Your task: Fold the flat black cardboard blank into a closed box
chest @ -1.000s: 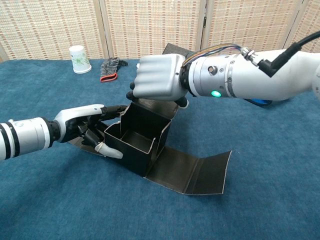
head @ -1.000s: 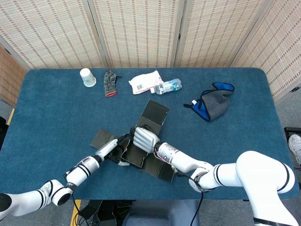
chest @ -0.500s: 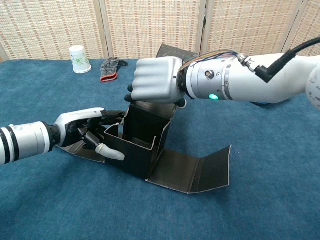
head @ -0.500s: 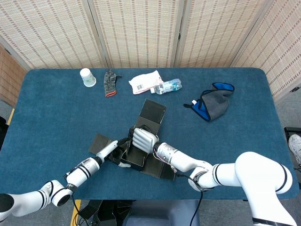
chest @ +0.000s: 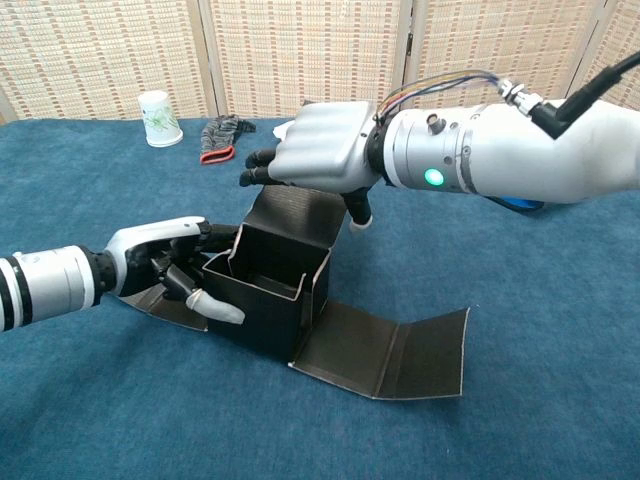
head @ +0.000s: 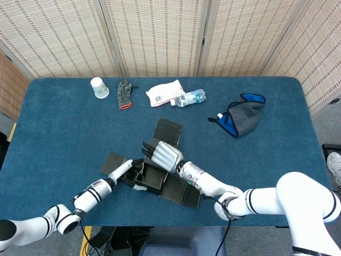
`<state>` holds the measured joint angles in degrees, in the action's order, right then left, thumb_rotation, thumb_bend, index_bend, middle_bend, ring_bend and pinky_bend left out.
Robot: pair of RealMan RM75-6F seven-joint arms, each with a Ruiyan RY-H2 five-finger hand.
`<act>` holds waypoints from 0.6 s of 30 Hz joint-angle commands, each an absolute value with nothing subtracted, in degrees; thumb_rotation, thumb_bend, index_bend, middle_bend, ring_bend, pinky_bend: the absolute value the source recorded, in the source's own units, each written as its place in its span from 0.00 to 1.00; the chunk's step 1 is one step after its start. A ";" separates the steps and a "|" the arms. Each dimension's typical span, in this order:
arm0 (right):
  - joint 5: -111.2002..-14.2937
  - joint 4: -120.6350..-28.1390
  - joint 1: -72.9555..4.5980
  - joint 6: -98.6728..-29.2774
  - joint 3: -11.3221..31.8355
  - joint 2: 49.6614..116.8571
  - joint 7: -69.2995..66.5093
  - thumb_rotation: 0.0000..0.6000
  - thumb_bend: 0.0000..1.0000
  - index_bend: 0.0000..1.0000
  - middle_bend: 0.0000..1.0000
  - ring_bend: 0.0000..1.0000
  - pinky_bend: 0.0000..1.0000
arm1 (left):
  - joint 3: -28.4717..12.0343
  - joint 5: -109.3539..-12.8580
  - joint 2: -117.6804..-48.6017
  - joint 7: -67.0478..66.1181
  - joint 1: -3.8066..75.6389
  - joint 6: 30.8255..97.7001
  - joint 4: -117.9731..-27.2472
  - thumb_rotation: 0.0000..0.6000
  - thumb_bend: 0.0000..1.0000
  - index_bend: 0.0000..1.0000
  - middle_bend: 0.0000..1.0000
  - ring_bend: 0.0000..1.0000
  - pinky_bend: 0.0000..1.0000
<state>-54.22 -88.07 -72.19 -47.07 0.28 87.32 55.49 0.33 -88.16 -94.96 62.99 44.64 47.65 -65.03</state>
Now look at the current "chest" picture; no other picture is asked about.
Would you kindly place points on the beige woven folding screen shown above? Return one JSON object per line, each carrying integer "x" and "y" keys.
{"x": 300, "y": 50}

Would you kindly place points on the white paper cup green print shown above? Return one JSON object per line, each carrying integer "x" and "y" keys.
{"x": 159, "y": 120}

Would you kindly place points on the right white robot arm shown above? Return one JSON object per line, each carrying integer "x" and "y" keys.
{"x": 525, "y": 150}

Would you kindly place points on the grey blue cloth pouch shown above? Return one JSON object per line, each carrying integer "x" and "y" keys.
{"x": 520, "y": 204}

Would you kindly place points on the blue carpet floor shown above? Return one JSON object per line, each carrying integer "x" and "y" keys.
{"x": 450, "y": 425}

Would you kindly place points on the white plastic package pink print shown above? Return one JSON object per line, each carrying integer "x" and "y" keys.
{"x": 282, "y": 131}

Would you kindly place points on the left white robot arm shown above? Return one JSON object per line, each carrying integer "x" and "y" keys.
{"x": 45, "y": 280}

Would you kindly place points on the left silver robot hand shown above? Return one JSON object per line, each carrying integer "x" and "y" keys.
{"x": 150, "y": 235}

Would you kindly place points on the grey knit glove orange cuff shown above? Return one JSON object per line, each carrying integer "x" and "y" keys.
{"x": 220, "y": 132}

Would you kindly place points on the black foldable cardboard box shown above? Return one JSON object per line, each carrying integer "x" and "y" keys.
{"x": 270, "y": 305}

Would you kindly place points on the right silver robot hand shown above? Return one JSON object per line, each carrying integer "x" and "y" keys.
{"x": 325, "y": 145}

